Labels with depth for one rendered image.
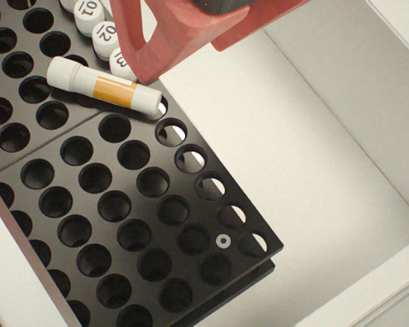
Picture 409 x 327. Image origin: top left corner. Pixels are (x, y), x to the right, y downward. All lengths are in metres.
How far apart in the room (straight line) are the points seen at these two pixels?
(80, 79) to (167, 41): 0.11
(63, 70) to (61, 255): 0.07
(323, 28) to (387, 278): 0.12
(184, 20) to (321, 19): 0.17
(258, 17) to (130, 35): 0.04
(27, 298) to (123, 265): 0.10
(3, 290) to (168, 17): 0.08
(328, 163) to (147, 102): 0.11
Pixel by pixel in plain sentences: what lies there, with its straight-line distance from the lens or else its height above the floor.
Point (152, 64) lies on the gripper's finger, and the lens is 0.25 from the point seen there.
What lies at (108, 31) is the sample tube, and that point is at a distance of 0.33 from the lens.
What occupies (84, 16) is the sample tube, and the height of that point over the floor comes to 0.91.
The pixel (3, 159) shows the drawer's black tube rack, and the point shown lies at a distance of 0.32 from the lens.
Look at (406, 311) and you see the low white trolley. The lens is 0.46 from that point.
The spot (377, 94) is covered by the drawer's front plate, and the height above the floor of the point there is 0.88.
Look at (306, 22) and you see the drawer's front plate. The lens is 0.38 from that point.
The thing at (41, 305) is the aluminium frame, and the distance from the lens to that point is 0.21.
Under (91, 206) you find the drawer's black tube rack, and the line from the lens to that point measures 0.31.
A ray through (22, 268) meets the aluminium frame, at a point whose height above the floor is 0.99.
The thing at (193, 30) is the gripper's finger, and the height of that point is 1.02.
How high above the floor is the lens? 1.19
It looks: 67 degrees down
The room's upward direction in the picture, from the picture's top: 4 degrees clockwise
